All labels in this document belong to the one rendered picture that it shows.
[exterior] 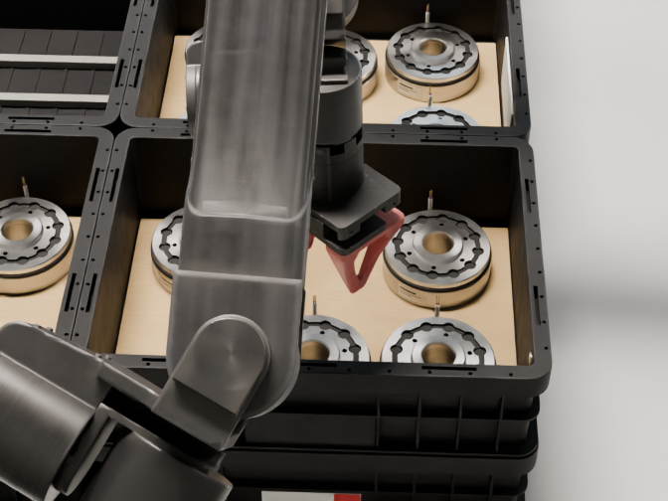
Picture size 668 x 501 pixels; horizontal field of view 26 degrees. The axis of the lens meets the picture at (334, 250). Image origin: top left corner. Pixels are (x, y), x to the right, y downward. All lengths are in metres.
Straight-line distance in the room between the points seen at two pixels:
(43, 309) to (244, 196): 0.76
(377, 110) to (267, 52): 0.92
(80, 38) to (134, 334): 0.46
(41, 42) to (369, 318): 0.56
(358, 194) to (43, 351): 0.48
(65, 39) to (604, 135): 0.65
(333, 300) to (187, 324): 0.74
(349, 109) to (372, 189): 0.08
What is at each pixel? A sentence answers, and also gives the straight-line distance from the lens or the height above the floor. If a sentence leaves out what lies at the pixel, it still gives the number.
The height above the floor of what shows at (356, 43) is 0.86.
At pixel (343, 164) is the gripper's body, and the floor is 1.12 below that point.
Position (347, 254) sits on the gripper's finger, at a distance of 1.09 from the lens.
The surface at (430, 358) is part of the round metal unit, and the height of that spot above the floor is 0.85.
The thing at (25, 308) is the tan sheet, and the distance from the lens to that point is 1.40.
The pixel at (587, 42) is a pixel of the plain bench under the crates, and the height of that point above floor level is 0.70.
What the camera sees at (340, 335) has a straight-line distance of 1.31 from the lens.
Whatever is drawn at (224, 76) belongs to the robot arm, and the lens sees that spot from 0.66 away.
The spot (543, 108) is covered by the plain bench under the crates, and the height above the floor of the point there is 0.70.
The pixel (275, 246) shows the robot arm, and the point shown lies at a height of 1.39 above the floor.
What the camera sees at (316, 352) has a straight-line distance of 1.30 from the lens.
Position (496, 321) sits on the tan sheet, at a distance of 1.36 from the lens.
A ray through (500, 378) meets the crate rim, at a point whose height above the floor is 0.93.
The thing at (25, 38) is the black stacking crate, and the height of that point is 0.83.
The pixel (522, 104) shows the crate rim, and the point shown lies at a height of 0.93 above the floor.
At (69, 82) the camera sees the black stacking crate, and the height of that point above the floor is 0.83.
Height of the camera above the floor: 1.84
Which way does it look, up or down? 46 degrees down
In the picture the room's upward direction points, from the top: straight up
